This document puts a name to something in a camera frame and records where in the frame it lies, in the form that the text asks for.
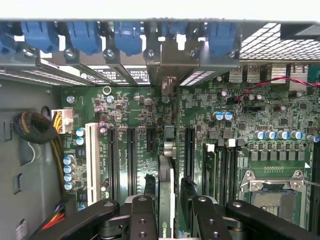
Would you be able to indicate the gray power supply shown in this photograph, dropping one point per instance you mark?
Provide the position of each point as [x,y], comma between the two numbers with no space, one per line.
[27,175]

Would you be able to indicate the white expansion slot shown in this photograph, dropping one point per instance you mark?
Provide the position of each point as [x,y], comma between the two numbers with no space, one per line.
[92,162]

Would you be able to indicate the black RAM slot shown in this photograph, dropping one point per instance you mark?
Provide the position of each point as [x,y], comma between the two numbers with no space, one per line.
[221,172]
[232,172]

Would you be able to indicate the green motherboard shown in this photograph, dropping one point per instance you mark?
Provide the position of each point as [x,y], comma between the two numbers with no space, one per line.
[140,100]

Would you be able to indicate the CPU socket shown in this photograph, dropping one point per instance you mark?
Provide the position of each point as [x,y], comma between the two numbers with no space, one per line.
[272,200]

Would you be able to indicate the short black expansion slot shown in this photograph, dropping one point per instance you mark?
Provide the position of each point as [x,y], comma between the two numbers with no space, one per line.
[151,140]

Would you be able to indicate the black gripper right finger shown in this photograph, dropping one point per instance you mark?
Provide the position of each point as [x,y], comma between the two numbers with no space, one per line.
[210,220]

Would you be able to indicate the white power connector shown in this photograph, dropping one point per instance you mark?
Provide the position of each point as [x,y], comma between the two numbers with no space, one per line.
[65,121]

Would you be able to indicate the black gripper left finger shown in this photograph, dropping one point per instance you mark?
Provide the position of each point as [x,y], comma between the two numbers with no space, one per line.
[142,220]

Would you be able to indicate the metal locking lever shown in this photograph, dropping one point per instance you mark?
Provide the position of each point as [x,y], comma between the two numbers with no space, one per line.
[312,183]

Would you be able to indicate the blue slot latch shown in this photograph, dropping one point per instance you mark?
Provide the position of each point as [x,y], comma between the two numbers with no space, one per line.
[85,37]
[41,37]
[127,37]
[221,37]
[175,28]

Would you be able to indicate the metal rear port block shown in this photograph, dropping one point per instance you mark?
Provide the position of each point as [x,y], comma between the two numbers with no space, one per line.
[277,72]

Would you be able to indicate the long black expansion slot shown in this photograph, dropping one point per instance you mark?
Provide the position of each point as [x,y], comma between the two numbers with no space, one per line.
[190,152]
[132,160]
[113,162]

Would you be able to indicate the black open PC case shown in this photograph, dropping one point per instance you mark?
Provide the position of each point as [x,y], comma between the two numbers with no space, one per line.
[260,42]

